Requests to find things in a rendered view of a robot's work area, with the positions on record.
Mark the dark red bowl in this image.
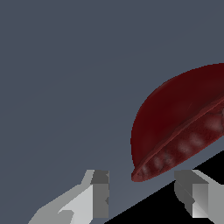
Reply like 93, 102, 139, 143
129, 62, 224, 183

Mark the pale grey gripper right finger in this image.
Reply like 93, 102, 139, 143
173, 169, 224, 224

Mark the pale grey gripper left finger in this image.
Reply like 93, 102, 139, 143
27, 169, 110, 224

